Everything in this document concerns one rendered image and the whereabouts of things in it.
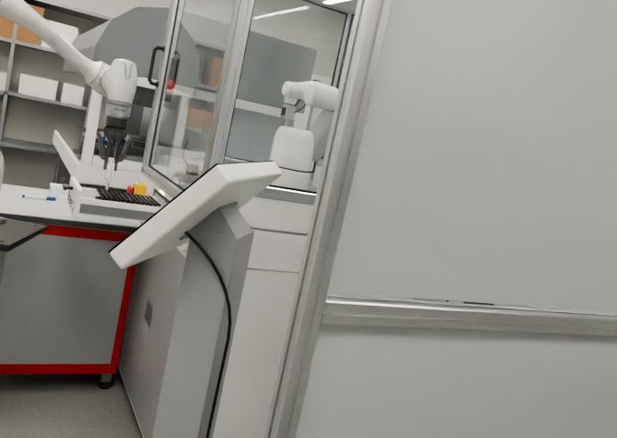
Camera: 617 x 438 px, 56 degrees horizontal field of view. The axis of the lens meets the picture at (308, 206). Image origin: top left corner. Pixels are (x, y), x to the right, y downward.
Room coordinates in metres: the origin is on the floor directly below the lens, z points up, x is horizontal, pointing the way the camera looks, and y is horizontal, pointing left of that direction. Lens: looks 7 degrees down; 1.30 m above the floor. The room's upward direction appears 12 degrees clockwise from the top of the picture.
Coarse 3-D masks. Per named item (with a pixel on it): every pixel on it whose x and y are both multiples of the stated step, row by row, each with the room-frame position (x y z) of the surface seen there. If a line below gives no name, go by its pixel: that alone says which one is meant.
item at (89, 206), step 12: (84, 192) 2.33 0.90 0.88; (96, 192) 2.35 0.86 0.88; (84, 204) 2.10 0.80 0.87; (96, 204) 2.12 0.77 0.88; (108, 204) 2.14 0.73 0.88; (120, 204) 2.16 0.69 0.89; (132, 204) 2.19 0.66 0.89; (108, 216) 2.15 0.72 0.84; (120, 216) 2.16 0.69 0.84; (132, 216) 2.19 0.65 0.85; (144, 216) 2.21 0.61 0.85
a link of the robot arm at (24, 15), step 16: (0, 0) 1.88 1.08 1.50; (16, 0) 1.91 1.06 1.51; (16, 16) 1.92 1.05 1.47; (32, 16) 1.95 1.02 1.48; (32, 32) 1.99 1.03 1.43; (48, 32) 2.00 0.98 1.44; (64, 48) 2.10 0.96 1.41; (80, 64) 2.19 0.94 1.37; (96, 64) 2.23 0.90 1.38; (96, 80) 2.22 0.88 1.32
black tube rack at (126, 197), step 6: (108, 192) 2.30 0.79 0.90; (114, 192) 2.34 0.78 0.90; (120, 192) 2.36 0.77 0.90; (96, 198) 2.28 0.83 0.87; (102, 198) 2.29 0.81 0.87; (108, 198) 2.18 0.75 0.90; (114, 198) 2.19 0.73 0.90; (120, 198) 2.22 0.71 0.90; (126, 198) 2.25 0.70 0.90; (132, 198) 2.27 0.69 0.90; (138, 198) 2.30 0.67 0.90; (144, 198) 2.34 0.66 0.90; (150, 198) 2.36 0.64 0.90; (138, 204) 2.35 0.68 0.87; (144, 204) 2.37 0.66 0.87; (150, 204) 2.25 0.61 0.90; (156, 204) 2.26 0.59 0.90
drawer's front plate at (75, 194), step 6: (72, 180) 2.26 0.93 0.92; (78, 186) 2.12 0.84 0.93; (72, 192) 2.20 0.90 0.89; (78, 192) 2.07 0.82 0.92; (72, 198) 2.18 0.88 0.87; (78, 198) 2.07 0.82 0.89; (78, 204) 2.08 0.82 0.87; (72, 210) 2.12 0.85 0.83; (78, 210) 2.08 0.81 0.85; (72, 216) 2.10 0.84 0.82
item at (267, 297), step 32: (160, 256) 2.23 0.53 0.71; (160, 288) 2.15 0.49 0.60; (256, 288) 2.00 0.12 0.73; (288, 288) 2.06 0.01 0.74; (128, 320) 2.52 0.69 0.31; (160, 320) 2.08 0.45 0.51; (256, 320) 2.01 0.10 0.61; (288, 320) 2.07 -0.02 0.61; (128, 352) 2.43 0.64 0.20; (160, 352) 2.02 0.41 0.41; (256, 352) 2.02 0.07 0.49; (128, 384) 2.34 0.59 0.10; (160, 384) 1.96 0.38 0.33; (224, 384) 1.97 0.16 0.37; (256, 384) 2.03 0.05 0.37; (224, 416) 1.99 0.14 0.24; (256, 416) 2.05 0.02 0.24
